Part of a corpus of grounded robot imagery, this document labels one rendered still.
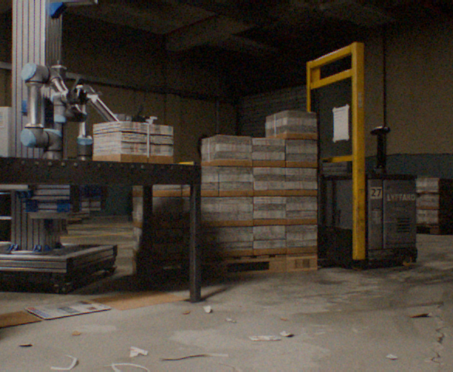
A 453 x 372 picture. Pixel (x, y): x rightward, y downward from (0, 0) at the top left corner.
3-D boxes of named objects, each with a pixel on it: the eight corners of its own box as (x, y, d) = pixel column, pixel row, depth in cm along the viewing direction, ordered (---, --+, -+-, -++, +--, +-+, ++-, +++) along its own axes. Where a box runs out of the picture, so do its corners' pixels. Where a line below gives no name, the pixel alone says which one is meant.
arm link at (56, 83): (51, 78, 356) (82, 128, 336) (37, 76, 347) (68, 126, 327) (59, 65, 351) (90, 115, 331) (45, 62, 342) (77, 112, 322)
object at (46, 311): (87, 300, 305) (87, 298, 305) (111, 308, 284) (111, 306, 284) (24, 309, 281) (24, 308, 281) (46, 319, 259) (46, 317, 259)
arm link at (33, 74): (49, 148, 338) (50, 64, 339) (29, 146, 326) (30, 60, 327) (39, 149, 345) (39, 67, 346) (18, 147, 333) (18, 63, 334)
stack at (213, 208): (131, 273, 409) (132, 167, 410) (265, 265, 453) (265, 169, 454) (143, 281, 373) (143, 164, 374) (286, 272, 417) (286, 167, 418)
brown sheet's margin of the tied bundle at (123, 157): (115, 164, 318) (115, 156, 318) (143, 162, 297) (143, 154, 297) (92, 163, 306) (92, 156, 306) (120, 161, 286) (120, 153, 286)
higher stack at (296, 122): (264, 265, 452) (264, 116, 454) (294, 263, 463) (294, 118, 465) (286, 272, 416) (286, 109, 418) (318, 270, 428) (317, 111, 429)
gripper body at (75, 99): (87, 104, 310) (74, 105, 317) (89, 90, 311) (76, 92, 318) (77, 100, 304) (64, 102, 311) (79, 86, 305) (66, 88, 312)
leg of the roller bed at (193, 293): (196, 299, 312) (196, 185, 313) (202, 301, 308) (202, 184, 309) (188, 301, 308) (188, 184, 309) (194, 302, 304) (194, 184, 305)
